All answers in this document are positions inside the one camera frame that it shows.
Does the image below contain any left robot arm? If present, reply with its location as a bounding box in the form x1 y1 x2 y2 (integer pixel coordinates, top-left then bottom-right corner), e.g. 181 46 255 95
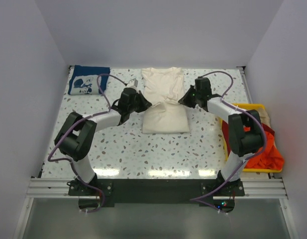
48 87 152 195

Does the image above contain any beige t shirt in bin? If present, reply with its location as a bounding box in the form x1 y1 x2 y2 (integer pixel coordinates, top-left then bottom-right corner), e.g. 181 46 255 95
256 108 271 127

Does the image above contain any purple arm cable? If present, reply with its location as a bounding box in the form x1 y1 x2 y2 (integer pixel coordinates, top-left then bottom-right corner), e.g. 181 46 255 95
190 71 267 212
47 73 130 214

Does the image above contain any dark red t shirt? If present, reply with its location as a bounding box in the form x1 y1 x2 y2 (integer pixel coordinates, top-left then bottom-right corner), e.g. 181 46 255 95
221 121 275 155

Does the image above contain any cream white t shirt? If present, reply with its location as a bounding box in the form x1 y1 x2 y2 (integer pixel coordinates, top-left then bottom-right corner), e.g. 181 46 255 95
141 67 190 134

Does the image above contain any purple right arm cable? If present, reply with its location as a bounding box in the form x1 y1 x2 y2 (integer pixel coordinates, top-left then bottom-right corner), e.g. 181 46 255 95
190 71 267 212

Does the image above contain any orange t shirt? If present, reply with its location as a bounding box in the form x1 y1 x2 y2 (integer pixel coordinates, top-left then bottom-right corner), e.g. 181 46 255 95
245 145 285 171

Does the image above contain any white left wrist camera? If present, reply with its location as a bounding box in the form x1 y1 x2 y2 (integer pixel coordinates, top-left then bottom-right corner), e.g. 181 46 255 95
126 78 138 91

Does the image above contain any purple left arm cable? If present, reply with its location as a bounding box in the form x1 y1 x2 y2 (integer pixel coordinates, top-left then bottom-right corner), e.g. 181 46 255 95
47 73 130 214

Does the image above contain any folded blue printed t shirt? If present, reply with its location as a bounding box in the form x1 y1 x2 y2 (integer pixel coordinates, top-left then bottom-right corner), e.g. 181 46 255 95
68 65 110 95

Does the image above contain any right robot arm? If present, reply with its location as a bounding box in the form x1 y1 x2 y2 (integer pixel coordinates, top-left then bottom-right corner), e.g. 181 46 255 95
178 77 267 196

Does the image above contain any yellow plastic bin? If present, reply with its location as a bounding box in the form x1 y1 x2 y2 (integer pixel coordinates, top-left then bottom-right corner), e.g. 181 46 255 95
236 104 285 173

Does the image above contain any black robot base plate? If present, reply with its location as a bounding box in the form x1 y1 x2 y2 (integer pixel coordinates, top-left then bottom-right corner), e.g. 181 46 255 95
67 179 245 212

